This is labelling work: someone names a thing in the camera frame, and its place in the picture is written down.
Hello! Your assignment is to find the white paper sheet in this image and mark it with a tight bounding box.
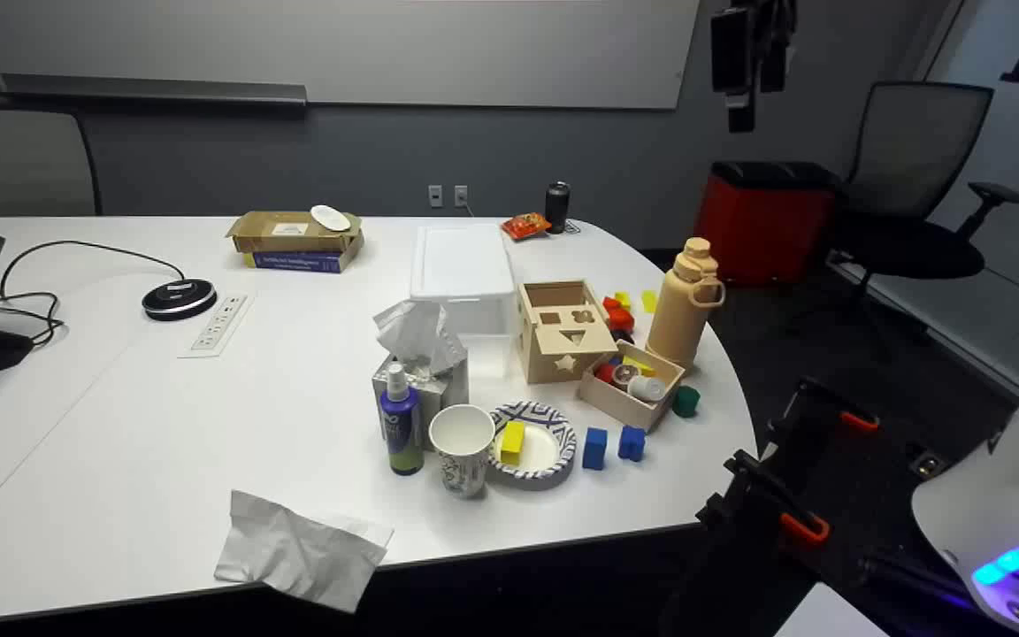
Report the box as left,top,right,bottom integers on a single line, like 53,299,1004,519
772,578,893,637

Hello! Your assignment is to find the patterned paper plate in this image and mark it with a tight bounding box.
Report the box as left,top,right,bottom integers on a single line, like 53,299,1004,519
483,400,583,493

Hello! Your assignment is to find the bright yellow block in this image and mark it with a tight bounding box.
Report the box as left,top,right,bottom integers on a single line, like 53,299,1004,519
494,417,529,462

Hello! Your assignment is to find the white paper label strip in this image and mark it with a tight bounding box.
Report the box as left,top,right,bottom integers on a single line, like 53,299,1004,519
176,291,253,364

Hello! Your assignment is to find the red and yellow toy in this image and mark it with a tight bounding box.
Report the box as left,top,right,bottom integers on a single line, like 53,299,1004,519
599,291,639,342

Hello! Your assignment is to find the wooden shape sorter box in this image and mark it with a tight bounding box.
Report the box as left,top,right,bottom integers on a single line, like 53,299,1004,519
514,277,623,390

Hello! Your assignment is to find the blue block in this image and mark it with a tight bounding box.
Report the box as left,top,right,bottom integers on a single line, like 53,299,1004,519
617,421,651,462
580,423,611,473

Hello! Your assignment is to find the white foam box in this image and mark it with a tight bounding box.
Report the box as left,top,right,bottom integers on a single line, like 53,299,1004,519
408,218,522,339

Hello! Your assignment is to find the black cable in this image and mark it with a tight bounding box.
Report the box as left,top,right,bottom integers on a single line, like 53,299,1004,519
0,238,191,351

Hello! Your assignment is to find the metal floor outlet plate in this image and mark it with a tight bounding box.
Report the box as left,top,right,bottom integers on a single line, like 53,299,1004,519
906,450,952,482

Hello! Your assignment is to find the small wooden tray box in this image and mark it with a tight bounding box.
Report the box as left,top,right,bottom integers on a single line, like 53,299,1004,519
573,339,689,436

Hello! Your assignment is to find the brown cardboard box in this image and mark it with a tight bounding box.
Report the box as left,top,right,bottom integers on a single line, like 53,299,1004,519
223,207,368,258

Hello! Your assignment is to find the black round speaker puck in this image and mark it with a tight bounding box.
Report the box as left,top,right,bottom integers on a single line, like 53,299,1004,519
137,273,223,326

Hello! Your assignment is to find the black drink can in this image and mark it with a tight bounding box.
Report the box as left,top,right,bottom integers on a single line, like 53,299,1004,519
540,177,577,238

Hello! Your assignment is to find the tan water bottle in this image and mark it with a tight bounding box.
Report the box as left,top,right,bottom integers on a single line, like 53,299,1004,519
644,233,730,367

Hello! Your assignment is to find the blue book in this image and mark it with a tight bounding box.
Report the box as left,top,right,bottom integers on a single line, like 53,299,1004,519
248,249,350,277

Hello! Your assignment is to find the grey tissue box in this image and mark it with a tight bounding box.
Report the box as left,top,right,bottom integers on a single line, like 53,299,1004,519
401,351,474,443

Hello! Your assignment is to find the white toy piece in tray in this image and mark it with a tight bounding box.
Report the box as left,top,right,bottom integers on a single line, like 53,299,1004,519
625,367,667,405

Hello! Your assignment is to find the white mug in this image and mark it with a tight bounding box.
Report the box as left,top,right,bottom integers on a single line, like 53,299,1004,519
426,400,499,497

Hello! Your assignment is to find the white round tape roll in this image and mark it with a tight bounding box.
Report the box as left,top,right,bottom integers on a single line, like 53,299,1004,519
305,203,356,238

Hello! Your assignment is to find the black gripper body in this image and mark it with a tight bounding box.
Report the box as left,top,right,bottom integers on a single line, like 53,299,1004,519
719,0,800,21

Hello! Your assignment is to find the crumpled white napkin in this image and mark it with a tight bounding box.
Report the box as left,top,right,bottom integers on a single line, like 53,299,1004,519
212,484,401,620

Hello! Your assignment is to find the grey chair back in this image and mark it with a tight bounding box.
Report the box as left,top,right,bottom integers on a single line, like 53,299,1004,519
0,105,101,218

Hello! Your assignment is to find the red bin with black lid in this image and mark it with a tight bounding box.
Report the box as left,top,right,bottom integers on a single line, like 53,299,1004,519
692,159,847,291

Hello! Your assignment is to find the black clamp with orange handle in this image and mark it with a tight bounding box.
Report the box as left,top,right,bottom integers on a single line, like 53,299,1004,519
692,444,835,553
772,370,884,470

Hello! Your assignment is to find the green block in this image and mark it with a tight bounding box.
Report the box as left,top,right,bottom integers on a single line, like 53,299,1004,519
667,382,703,421

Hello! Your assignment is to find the orange snack bag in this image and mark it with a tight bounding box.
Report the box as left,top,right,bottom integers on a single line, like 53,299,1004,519
499,207,560,249

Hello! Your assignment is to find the white whiteboard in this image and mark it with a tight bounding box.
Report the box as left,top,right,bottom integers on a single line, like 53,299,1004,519
0,0,703,112

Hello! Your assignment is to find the black mesh office chair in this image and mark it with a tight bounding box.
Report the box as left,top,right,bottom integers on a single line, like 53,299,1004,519
823,78,1019,359

